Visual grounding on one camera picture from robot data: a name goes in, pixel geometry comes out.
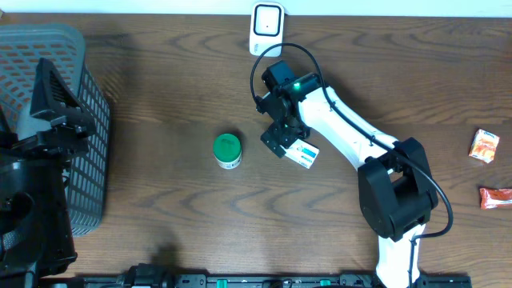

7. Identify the white medicine box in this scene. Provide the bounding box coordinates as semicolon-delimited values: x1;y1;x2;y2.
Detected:
281;139;319;169

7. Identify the green lid jar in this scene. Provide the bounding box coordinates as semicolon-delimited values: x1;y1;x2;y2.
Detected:
213;134;242;170

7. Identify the orange tissue pack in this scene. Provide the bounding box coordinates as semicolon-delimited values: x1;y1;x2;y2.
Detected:
469;129;500;163

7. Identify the orange snack bar wrapper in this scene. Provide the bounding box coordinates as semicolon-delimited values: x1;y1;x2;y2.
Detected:
479;188;512;210

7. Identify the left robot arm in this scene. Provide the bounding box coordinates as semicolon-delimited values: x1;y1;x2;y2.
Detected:
1;58;96;287

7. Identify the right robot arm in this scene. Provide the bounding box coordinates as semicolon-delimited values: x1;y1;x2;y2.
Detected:
254;61;438;287

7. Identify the white barcode scanner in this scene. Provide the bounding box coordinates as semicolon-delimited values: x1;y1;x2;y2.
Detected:
249;2;285;56

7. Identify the dark grey plastic basket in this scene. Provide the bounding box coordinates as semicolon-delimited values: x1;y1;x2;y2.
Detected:
1;23;110;237

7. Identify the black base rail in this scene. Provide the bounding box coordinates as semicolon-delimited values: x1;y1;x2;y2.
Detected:
39;262;473;288

